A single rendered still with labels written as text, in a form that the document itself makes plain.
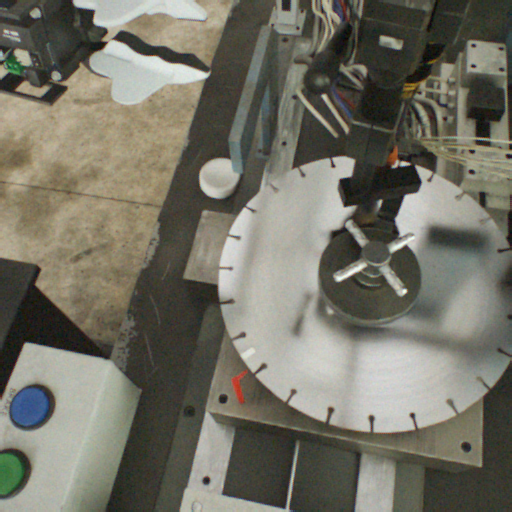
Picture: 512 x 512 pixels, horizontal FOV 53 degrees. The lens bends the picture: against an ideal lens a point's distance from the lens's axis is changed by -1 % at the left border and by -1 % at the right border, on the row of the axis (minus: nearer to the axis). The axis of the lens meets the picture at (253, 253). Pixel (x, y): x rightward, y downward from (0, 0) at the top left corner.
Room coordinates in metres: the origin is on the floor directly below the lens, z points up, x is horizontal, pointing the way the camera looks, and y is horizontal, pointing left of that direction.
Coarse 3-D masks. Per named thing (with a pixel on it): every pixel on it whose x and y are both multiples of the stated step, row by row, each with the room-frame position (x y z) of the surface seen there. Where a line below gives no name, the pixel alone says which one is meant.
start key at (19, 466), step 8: (0, 456) 0.08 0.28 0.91; (8, 456) 0.08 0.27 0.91; (16, 456) 0.08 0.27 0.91; (0, 464) 0.07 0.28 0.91; (8, 464) 0.07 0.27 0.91; (16, 464) 0.07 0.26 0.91; (24, 464) 0.07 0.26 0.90; (0, 472) 0.07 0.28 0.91; (8, 472) 0.07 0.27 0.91; (16, 472) 0.06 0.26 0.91; (24, 472) 0.07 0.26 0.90; (0, 480) 0.06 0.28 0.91; (8, 480) 0.06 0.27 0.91; (16, 480) 0.06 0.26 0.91; (0, 488) 0.05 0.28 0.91; (8, 488) 0.05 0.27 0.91; (16, 488) 0.05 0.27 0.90
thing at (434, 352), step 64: (320, 192) 0.34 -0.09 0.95; (448, 192) 0.33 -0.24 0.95; (256, 256) 0.27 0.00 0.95; (448, 256) 0.24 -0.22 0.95; (256, 320) 0.19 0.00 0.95; (320, 320) 0.18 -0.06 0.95; (448, 320) 0.17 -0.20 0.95; (320, 384) 0.12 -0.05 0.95; (384, 384) 0.11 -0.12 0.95; (448, 384) 0.10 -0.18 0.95
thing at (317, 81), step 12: (348, 24) 0.32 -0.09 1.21; (336, 36) 0.30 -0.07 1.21; (348, 36) 0.31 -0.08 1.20; (336, 48) 0.29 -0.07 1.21; (312, 60) 0.27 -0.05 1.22; (324, 60) 0.27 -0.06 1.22; (336, 60) 0.27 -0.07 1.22; (312, 72) 0.26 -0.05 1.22; (324, 72) 0.26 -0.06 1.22; (336, 72) 0.26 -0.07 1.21; (312, 84) 0.25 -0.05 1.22; (324, 84) 0.25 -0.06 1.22
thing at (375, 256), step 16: (352, 224) 0.27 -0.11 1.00; (368, 240) 0.25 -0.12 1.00; (400, 240) 0.24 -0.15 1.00; (368, 256) 0.23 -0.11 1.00; (384, 256) 0.23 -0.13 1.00; (336, 272) 0.22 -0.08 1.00; (352, 272) 0.21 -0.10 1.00; (368, 272) 0.22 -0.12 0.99; (384, 272) 0.21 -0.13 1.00; (400, 288) 0.19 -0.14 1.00
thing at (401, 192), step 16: (400, 48) 0.28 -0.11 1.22; (352, 176) 0.31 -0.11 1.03; (368, 176) 0.30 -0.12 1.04; (384, 176) 0.31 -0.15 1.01; (400, 176) 0.31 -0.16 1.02; (416, 176) 0.31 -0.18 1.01; (352, 192) 0.30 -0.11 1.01; (368, 192) 0.30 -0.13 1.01; (384, 192) 0.30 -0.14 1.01; (400, 192) 0.30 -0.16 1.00; (416, 192) 0.30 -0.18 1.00; (384, 208) 0.30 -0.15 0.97; (400, 208) 0.30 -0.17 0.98
